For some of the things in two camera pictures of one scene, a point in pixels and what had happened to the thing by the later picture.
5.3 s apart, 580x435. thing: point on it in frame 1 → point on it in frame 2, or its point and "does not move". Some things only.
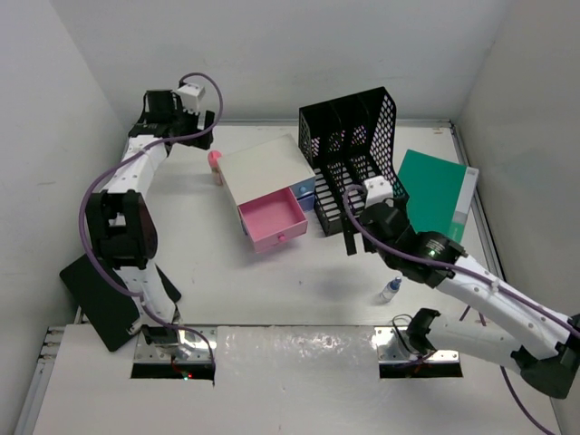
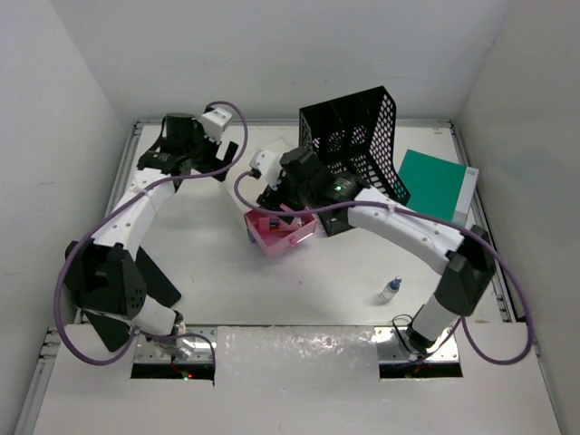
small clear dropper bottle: (391, 289) does not move
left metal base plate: (191, 347) does not move
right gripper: (348, 234) → (274, 198)
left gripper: (201, 140) → (213, 145)
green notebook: (440, 190) does not move
